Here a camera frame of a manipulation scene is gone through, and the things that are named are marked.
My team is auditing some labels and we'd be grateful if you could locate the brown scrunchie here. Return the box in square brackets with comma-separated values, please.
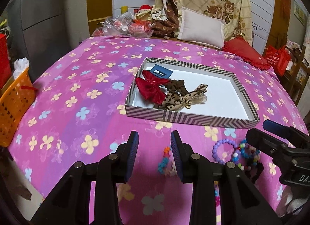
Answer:
[164, 79, 189, 96]

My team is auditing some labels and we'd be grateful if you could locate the colourful flower hair tie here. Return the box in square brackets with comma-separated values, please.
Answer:
[157, 145, 179, 176]

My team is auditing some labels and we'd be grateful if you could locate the grey refrigerator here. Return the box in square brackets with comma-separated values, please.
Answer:
[6, 0, 70, 81]

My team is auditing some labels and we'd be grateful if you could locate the striped white tray box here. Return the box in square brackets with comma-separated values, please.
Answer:
[125, 58, 260, 129]

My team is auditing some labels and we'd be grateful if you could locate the leopard print bow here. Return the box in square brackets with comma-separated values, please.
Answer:
[158, 84, 208, 111]

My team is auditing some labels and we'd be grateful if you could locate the yellow cap bottle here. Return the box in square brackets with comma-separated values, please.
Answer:
[121, 6, 128, 14]

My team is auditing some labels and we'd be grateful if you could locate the clear plastic bag pile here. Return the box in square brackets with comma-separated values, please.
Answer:
[92, 12, 153, 38]

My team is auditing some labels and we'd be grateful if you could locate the beige floral quilt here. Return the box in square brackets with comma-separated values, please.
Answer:
[151, 0, 252, 44]

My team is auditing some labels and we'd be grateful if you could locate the purple bead bracelet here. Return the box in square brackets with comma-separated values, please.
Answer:
[211, 139, 239, 165]

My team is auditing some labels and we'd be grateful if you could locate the blue hair claw clip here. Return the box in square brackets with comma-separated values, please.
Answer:
[150, 64, 173, 79]

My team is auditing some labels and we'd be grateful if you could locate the black scrunchie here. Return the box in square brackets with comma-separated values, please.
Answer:
[244, 162, 264, 184]

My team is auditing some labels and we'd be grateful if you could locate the red cushion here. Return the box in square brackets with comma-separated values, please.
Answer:
[222, 37, 271, 70]

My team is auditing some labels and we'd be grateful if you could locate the multicolour bead bracelet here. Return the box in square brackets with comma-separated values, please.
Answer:
[231, 139, 262, 171]

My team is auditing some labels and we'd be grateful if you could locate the red satin bow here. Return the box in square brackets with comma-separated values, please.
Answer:
[135, 70, 170, 105]

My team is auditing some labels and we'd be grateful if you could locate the santa plush toy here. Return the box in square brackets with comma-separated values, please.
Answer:
[134, 4, 153, 21]

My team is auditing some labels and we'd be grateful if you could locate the wooden chair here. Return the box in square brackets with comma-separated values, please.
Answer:
[279, 39, 309, 105]

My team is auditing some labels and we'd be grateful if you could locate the pink floral bedsheet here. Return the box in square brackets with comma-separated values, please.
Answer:
[9, 37, 306, 224]

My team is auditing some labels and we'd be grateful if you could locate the orange plastic basket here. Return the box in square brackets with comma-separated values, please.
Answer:
[0, 68, 37, 147]

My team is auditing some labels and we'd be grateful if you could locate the red shopping bag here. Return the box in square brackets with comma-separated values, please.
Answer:
[264, 45, 291, 76]

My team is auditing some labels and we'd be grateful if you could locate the white small pillow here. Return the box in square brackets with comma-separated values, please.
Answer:
[177, 7, 224, 49]

